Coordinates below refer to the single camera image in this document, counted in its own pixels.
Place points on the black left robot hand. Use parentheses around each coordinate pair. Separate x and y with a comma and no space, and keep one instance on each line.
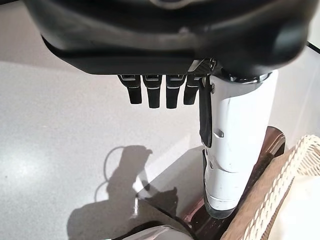
(150,37)

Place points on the dark brown glossy stool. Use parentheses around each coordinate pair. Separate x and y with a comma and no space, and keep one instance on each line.
(175,175)

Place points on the cream wicker tray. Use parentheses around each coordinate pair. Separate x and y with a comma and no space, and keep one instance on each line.
(275,190)

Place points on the white folded cloth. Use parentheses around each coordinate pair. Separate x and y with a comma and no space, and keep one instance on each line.
(307,200)

